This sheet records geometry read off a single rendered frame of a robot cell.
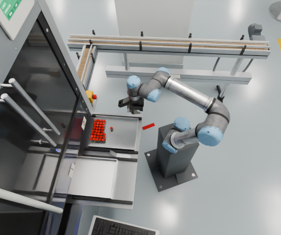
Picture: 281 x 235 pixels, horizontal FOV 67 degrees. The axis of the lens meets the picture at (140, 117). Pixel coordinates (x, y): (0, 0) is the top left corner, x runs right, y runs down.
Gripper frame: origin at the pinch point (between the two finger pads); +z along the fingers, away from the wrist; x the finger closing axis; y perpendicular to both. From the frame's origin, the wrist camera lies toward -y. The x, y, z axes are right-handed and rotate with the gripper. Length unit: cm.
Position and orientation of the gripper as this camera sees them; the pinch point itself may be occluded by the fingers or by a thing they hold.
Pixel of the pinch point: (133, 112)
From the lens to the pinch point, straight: 145.5
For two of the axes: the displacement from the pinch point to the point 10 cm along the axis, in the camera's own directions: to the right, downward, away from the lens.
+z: 0.4, 4.9, 8.7
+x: 1.0, -8.7, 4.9
